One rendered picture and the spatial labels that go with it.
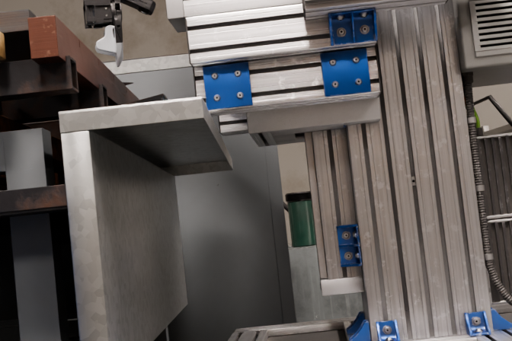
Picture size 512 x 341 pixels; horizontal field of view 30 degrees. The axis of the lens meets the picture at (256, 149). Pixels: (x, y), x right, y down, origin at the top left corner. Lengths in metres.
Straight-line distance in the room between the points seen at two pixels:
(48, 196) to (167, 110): 0.21
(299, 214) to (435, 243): 2.66
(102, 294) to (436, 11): 1.04
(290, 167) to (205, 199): 2.40
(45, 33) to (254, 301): 1.72
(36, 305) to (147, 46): 4.24
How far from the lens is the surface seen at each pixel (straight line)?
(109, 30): 2.19
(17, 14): 1.46
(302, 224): 4.62
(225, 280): 2.98
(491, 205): 2.09
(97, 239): 1.33
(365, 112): 1.94
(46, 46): 1.41
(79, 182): 1.34
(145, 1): 2.21
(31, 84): 1.46
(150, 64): 3.04
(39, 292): 1.47
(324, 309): 4.56
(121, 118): 1.34
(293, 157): 5.36
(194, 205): 2.98
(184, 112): 1.33
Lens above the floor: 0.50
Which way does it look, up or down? 4 degrees up
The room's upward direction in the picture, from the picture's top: 6 degrees counter-clockwise
